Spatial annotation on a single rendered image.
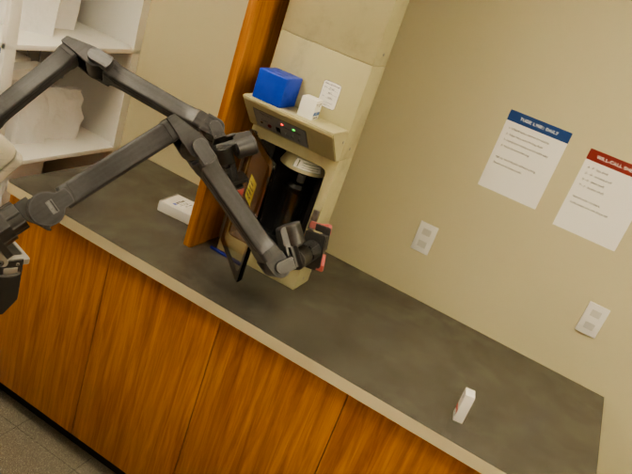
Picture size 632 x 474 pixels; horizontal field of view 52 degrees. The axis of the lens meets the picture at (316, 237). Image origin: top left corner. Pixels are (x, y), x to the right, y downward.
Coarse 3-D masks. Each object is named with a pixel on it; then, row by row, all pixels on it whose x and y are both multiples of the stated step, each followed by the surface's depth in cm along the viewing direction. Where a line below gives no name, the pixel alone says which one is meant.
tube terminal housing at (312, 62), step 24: (288, 48) 197; (312, 48) 194; (312, 72) 195; (336, 72) 192; (360, 72) 189; (360, 96) 190; (336, 120) 195; (360, 120) 199; (288, 144) 204; (336, 168) 199; (336, 192) 209
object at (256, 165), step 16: (256, 160) 197; (272, 160) 184; (256, 176) 195; (272, 176) 183; (256, 192) 193; (256, 208) 190; (224, 240) 216; (240, 240) 200; (240, 256) 197; (240, 272) 195
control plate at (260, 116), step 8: (256, 112) 198; (264, 120) 199; (272, 120) 196; (280, 120) 193; (272, 128) 200; (280, 128) 197; (288, 128) 195; (296, 128) 192; (288, 136) 199; (296, 136) 196; (304, 136) 193; (304, 144) 197
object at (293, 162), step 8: (288, 152) 210; (280, 160) 212; (288, 160) 209; (296, 160) 207; (304, 160) 207; (296, 168) 207; (304, 168) 206; (312, 168) 207; (320, 168) 208; (312, 176) 207; (320, 176) 208
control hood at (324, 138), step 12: (252, 96) 194; (252, 108) 197; (264, 108) 193; (276, 108) 191; (288, 108) 195; (252, 120) 204; (288, 120) 191; (300, 120) 188; (312, 120) 191; (324, 120) 196; (312, 132) 189; (324, 132) 185; (336, 132) 188; (348, 132) 194; (312, 144) 195; (324, 144) 190; (336, 144) 189; (324, 156) 197; (336, 156) 194
